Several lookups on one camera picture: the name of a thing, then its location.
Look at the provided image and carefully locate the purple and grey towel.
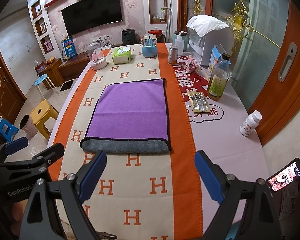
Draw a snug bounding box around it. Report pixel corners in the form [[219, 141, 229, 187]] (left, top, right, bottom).
[[80, 78, 171, 154]]

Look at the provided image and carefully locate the small blue stool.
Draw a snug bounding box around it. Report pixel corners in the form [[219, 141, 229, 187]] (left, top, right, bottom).
[[0, 118, 19, 142]]

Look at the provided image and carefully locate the pink waste bin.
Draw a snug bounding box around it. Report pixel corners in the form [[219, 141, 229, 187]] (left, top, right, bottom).
[[19, 114, 38, 137]]

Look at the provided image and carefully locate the yellow plastic stool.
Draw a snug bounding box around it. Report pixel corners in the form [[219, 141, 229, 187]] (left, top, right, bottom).
[[30, 99, 59, 140]]

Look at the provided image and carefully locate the brown wooden door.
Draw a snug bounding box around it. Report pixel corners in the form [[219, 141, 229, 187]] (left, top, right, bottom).
[[0, 52, 26, 124]]

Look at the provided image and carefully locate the smartphone with lit screen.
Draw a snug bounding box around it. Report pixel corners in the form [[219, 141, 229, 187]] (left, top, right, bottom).
[[266, 158, 300, 193]]

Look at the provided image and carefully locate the blue top white stool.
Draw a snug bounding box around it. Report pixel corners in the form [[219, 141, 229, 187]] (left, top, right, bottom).
[[34, 74, 59, 100]]

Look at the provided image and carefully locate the wooden TV cabinet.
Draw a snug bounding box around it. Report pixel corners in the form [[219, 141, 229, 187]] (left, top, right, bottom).
[[37, 53, 89, 87]]

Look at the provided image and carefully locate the white pink printed tablecloth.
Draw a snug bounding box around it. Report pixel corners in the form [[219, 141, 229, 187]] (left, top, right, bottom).
[[46, 42, 271, 233]]

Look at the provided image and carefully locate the white pill bottle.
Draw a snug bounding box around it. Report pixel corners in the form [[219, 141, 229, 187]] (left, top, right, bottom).
[[239, 110, 262, 137]]

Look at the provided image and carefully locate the orange cream H blanket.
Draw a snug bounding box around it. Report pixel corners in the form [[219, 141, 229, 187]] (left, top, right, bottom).
[[49, 43, 203, 239]]

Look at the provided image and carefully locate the pink glass dome music box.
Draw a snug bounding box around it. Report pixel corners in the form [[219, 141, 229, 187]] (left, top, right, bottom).
[[87, 42, 108, 70]]

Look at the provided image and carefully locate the foil pill blister pack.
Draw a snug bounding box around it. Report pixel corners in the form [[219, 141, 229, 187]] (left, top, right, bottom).
[[187, 92, 211, 113]]

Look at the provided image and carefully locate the green tissue pack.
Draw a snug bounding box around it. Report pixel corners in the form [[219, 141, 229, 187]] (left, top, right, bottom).
[[112, 46, 132, 65]]

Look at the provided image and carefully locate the clear bottle yellow liquid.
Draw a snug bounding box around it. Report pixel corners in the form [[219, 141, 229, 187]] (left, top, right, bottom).
[[207, 53, 230, 101]]

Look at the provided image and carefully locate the blue snow globe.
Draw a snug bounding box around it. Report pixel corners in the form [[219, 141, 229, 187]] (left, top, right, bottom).
[[141, 34, 158, 58]]

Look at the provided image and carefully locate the pink block toy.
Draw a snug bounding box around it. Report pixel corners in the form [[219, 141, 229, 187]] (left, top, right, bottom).
[[184, 55, 201, 74]]

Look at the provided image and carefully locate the blue children's book box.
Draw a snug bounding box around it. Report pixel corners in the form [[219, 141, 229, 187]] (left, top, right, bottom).
[[207, 45, 226, 81]]

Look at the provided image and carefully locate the red lidded pot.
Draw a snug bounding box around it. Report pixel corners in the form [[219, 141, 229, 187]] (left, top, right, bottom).
[[148, 28, 165, 43]]

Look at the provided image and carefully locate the silver orange drink can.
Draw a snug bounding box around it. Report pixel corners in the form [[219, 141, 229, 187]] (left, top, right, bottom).
[[167, 44, 178, 66]]

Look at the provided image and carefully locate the white appliance with cloth cover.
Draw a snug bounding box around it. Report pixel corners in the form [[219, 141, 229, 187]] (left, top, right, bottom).
[[186, 15, 234, 66]]

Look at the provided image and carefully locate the white squeeze bottle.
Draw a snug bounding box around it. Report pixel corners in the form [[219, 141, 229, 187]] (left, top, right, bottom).
[[174, 31, 188, 56]]

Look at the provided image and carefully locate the teal cup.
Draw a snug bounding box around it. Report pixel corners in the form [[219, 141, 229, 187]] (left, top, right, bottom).
[[172, 31, 188, 51]]

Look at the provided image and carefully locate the white wall shelf unit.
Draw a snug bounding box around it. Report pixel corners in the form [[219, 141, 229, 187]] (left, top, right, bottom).
[[27, 0, 62, 60]]

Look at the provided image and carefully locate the black wall television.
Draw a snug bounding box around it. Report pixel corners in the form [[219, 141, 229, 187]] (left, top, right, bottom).
[[61, 0, 122, 36]]

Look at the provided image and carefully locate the silver door handle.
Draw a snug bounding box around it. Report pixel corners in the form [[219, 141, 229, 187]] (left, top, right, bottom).
[[277, 42, 298, 82]]

